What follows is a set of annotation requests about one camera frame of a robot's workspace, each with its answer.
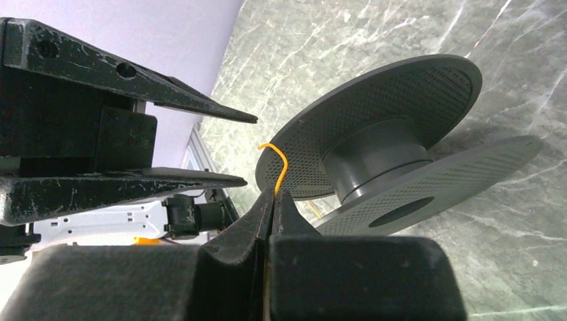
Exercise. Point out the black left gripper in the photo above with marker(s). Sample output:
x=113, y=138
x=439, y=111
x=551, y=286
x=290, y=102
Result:
x=68, y=107

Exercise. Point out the dark grey perforated spool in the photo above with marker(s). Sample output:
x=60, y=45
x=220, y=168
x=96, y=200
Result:
x=368, y=142

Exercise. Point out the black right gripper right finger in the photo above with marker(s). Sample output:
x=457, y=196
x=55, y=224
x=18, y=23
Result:
x=316, y=277

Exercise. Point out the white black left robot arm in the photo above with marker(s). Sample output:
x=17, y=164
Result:
x=151, y=218

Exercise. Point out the yellow storage bin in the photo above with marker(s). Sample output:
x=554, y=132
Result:
x=146, y=241

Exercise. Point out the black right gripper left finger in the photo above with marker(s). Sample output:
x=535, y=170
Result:
x=219, y=280

